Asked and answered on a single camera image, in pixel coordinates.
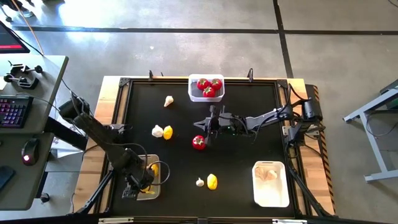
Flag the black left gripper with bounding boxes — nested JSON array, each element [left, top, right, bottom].
[[119, 149, 156, 192]]

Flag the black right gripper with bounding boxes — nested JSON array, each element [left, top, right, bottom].
[[193, 105, 249, 147]]

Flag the white plastic basket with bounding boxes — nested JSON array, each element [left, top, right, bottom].
[[251, 160, 290, 208], [124, 154, 162, 202]]

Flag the small translucent plastic basket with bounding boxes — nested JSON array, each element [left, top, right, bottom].
[[187, 73, 226, 103]]

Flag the wooden table board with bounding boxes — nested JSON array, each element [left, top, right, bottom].
[[72, 75, 336, 217]]

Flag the black support strut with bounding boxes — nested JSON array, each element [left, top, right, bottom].
[[284, 146, 332, 218], [74, 167, 121, 215]]

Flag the white paper sheets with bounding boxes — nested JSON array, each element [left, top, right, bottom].
[[49, 136, 82, 160]]

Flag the black computer mouse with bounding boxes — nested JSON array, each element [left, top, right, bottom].
[[21, 138, 40, 166]]

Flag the grey office desk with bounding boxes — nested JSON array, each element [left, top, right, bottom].
[[0, 55, 70, 212]]

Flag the black flat pad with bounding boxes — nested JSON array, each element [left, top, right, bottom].
[[0, 166, 16, 191]]

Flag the black-yellow hazard tape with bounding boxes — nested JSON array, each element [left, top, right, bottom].
[[312, 84, 337, 215]]

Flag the backlit black keyboard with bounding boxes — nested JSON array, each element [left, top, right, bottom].
[[0, 95, 34, 129]]

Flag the black bench clamp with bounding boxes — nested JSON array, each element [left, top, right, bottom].
[[2, 73, 40, 90], [7, 60, 44, 77]]

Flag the grey metal stand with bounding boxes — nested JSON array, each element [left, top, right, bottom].
[[343, 79, 398, 183]]

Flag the thin wooden stick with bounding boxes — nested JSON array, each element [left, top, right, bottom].
[[11, 0, 45, 56]]

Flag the black desk monitor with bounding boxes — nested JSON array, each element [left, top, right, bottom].
[[0, 21, 31, 54]]

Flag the dark chair base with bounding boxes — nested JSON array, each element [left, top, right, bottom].
[[0, 0, 35, 23]]

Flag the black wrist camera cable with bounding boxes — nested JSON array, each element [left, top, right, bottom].
[[145, 160, 171, 188]]

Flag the silver bracket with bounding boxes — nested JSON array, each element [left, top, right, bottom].
[[98, 217, 134, 224], [272, 218, 308, 224]]

